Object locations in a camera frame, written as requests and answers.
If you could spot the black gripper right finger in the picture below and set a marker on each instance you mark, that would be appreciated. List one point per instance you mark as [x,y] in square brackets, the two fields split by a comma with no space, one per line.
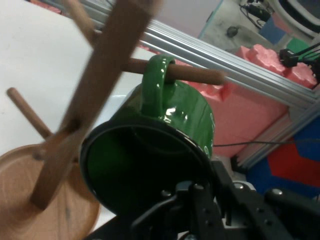
[280,217]

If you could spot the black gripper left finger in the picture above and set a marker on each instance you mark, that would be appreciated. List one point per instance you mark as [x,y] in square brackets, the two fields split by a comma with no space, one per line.
[190,215]

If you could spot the green enamel mug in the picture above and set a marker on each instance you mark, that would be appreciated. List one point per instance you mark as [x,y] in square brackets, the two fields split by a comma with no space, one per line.
[180,105]

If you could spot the blue foam mat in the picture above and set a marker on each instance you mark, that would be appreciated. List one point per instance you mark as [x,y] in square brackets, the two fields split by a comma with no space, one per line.
[257,180]

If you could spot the red foam mat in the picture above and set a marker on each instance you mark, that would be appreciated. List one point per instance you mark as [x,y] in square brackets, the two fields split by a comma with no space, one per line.
[295,162]

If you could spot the pink foam block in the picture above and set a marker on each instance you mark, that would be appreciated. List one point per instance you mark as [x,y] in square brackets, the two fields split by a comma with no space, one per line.
[245,117]

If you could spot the black tripod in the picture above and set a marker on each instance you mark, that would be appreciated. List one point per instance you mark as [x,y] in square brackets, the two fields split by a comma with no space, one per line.
[287,58]

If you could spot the wooden mug tree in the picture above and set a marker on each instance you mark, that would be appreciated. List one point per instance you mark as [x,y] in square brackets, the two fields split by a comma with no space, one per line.
[110,62]

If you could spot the green foam block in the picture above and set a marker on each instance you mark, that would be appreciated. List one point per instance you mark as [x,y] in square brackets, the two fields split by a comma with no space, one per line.
[298,45]

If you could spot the aluminium frame post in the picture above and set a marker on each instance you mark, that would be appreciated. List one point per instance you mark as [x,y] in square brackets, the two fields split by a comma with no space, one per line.
[275,135]

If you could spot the short aluminium frame rail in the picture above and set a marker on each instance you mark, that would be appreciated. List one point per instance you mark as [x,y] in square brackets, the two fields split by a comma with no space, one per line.
[225,57]

